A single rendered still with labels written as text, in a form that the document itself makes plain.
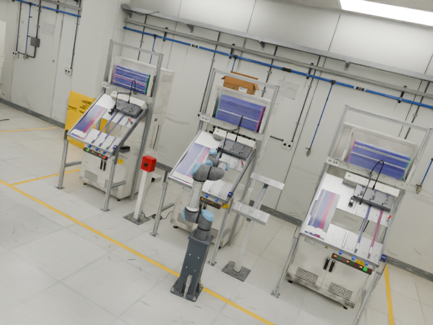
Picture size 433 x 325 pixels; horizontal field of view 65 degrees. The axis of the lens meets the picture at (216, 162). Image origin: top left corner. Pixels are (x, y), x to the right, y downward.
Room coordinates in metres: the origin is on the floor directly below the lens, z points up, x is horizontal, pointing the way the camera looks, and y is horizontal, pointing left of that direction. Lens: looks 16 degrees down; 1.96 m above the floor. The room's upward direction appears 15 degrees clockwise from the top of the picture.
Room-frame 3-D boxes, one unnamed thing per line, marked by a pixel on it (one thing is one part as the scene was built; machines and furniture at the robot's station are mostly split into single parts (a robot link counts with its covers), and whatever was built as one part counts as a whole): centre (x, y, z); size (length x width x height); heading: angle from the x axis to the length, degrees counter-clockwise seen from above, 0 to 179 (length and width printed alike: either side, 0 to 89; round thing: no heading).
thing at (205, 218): (2.65, -0.04, 0.72); 0.13 x 0.12 x 0.14; 85
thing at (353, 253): (3.19, -1.40, 0.65); 1.01 x 0.73 x 1.29; 160
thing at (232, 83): (4.06, -0.11, 1.82); 0.68 x 0.30 x 0.20; 70
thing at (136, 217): (3.69, 0.75, 0.39); 0.24 x 0.24 x 0.78; 70
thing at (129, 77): (4.40, 1.26, 0.95); 1.35 x 0.82 x 1.90; 160
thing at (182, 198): (3.87, -0.09, 0.31); 0.70 x 0.65 x 0.62; 70
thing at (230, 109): (3.74, -0.11, 1.52); 0.51 x 0.13 x 0.27; 70
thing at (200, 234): (2.65, -0.04, 0.60); 0.15 x 0.15 x 0.10
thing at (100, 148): (4.20, 1.32, 0.66); 1.01 x 0.73 x 1.31; 160
